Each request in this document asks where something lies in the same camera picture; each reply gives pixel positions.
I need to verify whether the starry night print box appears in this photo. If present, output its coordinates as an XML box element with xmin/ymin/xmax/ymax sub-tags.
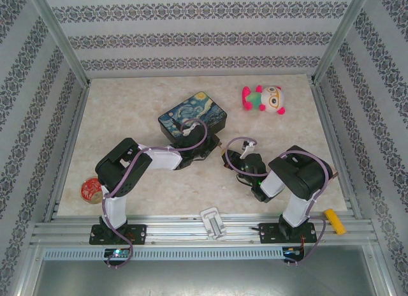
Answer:
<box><xmin>158</xmin><ymin>91</ymin><xmax>229</xmax><ymax>144</ymax></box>

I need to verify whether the white plastic clamp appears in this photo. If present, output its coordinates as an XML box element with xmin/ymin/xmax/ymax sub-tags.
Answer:
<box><xmin>200</xmin><ymin>207</ymin><xmax>228</xmax><ymax>241</ymax></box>

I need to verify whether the pink and white plush toy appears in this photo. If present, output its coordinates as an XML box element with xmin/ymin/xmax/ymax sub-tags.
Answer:
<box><xmin>241</xmin><ymin>84</ymin><xmax>287</xmax><ymax>115</ymax></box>

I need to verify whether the small circuit board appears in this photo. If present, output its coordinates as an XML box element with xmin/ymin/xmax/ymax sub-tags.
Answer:
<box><xmin>104</xmin><ymin>248</ymin><xmax>132</xmax><ymax>259</ymax></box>
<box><xmin>282</xmin><ymin>247</ymin><xmax>304</xmax><ymax>258</ymax></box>

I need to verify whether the yellow plastic block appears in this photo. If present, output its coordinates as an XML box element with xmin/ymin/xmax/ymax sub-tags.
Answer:
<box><xmin>323</xmin><ymin>208</ymin><xmax>347</xmax><ymax>235</ymax></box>

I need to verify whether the round red tin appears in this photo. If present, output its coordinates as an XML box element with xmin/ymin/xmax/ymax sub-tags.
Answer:
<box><xmin>79</xmin><ymin>177</ymin><xmax>105</xmax><ymax>206</ymax></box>

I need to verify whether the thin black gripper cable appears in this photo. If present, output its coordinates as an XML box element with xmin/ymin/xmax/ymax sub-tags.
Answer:
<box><xmin>235</xmin><ymin>170</ymin><xmax>256</xmax><ymax>187</ymax></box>

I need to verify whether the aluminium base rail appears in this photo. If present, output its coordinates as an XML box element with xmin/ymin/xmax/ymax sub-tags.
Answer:
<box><xmin>30</xmin><ymin>212</ymin><xmax>379</xmax><ymax>247</ymax></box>

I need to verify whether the aluminium side rail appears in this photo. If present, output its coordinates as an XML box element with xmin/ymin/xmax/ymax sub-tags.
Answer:
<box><xmin>310</xmin><ymin>80</ymin><xmax>364</xmax><ymax>219</ymax></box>
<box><xmin>43</xmin><ymin>84</ymin><xmax>92</xmax><ymax>222</ymax></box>

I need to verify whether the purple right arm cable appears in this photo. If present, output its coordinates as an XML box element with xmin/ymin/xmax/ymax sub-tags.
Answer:
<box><xmin>225</xmin><ymin>137</ymin><xmax>330</xmax><ymax>267</ymax></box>

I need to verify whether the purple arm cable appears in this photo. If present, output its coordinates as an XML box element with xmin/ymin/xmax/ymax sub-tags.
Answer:
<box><xmin>101</xmin><ymin>118</ymin><xmax>212</xmax><ymax>270</ymax></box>
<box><xmin>225</xmin><ymin>137</ymin><xmax>330</xmax><ymax>267</ymax></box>

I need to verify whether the grey slotted cable duct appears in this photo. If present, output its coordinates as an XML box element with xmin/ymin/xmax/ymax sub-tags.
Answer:
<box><xmin>42</xmin><ymin>246</ymin><xmax>285</xmax><ymax>261</ymax></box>

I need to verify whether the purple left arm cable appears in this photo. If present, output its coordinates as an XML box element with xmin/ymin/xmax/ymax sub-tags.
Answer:
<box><xmin>101</xmin><ymin>118</ymin><xmax>212</xmax><ymax>270</ymax></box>

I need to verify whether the aluminium frame post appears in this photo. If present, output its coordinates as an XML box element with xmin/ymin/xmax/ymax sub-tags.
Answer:
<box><xmin>27</xmin><ymin>0</ymin><xmax>92</xmax><ymax>88</ymax></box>
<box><xmin>312</xmin><ymin>0</ymin><xmax>373</xmax><ymax>85</ymax></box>

